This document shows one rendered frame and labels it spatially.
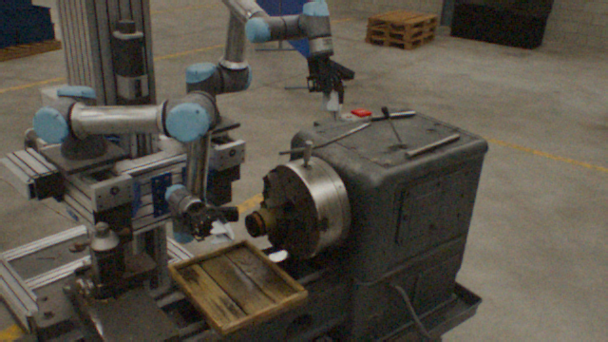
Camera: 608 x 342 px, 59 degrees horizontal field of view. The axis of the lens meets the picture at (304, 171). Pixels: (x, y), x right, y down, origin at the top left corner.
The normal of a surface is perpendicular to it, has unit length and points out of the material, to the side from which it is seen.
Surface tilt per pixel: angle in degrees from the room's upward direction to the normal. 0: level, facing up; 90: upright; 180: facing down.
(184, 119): 89
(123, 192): 90
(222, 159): 90
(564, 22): 90
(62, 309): 0
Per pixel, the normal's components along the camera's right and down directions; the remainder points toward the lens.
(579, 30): -0.59, 0.32
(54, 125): -0.21, 0.42
